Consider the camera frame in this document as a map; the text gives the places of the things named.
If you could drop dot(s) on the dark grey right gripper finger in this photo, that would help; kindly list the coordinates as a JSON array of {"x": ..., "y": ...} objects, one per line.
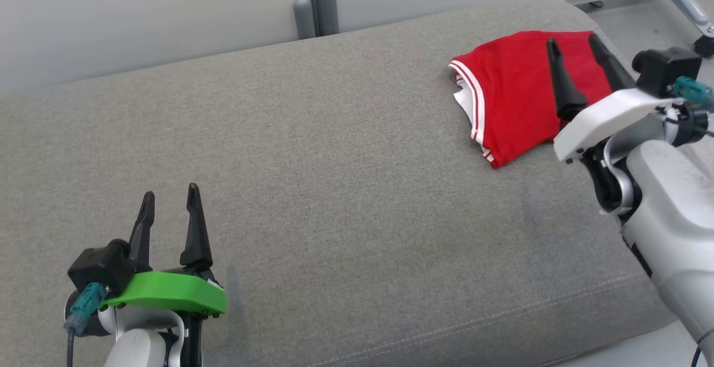
[
  {"x": 566, "y": 88},
  {"x": 611, "y": 66}
]

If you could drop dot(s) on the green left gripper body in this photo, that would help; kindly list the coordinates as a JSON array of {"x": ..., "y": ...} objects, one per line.
[{"x": 167, "y": 291}]

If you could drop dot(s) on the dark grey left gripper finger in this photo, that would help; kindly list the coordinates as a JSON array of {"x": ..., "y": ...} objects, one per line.
[
  {"x": 142, "y": 233},
  {"x": 195, "y": 238}
]

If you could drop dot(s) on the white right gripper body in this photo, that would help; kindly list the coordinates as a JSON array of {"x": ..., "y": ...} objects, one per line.
[{"x": 608, "y": 116}]

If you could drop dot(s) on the red Bulls 23 jersey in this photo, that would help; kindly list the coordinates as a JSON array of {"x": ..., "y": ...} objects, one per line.
[{"x": 513, "y": 93}]

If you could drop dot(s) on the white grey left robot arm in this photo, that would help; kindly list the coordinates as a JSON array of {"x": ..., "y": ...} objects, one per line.
[{"x": 139, "y": 344}]

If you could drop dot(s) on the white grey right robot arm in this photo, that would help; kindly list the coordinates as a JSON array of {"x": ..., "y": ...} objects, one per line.
[{"x": 669, "y": 216}]

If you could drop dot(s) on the black caster wheel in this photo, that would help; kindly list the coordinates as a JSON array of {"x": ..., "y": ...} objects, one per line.
[{"x": 705, "y": 46}]

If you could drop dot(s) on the grey fabric sofa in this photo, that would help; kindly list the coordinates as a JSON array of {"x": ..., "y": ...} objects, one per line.
[{"x": 334, "y": 188}]

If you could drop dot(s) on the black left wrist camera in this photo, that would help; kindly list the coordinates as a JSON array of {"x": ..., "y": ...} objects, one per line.
[{"x": 100, "y": 264}]

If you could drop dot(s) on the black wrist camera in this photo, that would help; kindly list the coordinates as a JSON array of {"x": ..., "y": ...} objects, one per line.
[
  {"x": 666, "y": 68},
  {"x": 100, "y": 264}
]

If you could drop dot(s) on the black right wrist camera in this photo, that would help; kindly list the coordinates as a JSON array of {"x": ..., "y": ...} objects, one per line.
[{"x": 666, "y": 68}]

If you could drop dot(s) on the grey rounded post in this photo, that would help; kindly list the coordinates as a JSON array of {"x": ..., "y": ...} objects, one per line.
[
  {"x": 328, "y": 10},
  {"x": 304, "y": 18}
]

